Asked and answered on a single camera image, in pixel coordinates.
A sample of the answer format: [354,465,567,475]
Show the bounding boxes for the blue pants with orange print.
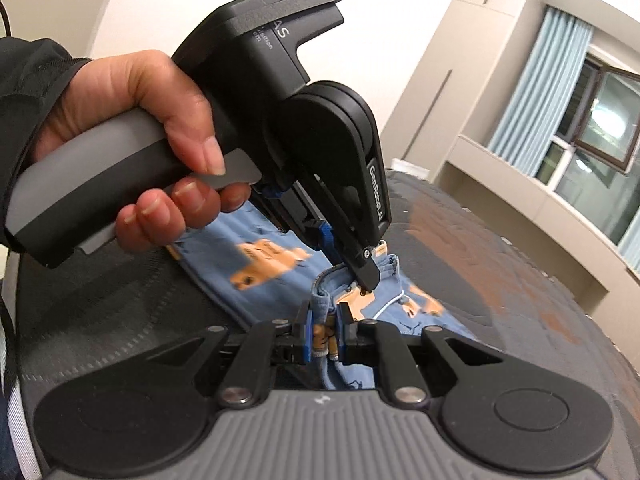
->
[167,200,476,391]

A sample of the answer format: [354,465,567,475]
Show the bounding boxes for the dark framed window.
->
[535,55,640,241]

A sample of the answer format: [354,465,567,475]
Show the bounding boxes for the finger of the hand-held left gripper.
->
[300,180,389,295]
[251,185,347,270]

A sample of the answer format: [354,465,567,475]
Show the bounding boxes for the person's left hand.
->
[30,50,252,254]

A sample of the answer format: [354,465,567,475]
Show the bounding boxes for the light blue curtain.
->
[617,207,640,263]
[487,5,593,178]

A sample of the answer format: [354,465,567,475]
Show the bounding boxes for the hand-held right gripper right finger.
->
[336,302,506,405]

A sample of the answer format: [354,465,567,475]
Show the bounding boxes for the beige wardrobe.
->
[380,0,551,181]

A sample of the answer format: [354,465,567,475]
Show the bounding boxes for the grey quilted mattress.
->
[0,170,640,480]

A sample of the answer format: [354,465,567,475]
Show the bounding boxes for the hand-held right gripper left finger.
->
[142,300,317,406]

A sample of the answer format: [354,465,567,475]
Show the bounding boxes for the beige built-in desk unit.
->
[435,135,640,311]

